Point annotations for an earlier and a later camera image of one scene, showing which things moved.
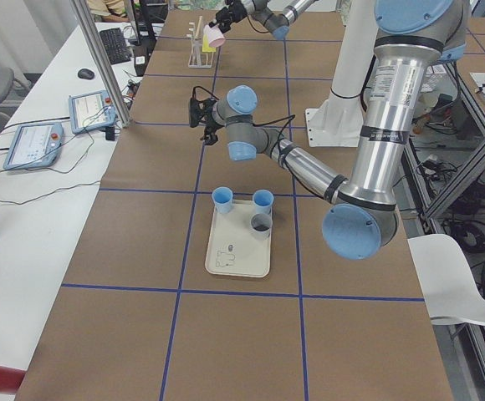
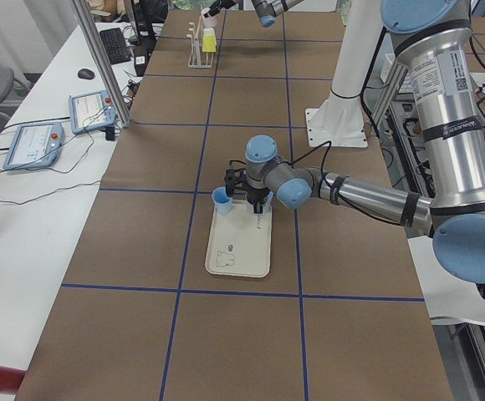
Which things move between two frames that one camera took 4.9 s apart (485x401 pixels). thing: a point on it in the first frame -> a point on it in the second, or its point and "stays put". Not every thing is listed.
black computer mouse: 85,73 stays put
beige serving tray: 233,249 stays put
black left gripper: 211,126 -> 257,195
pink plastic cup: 215,35 -> 211,21
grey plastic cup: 261,225 -> 267,210
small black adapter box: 109,134 stays put
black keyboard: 115,45 stays put
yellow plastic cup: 206,44 stays put
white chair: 449,288 stays put
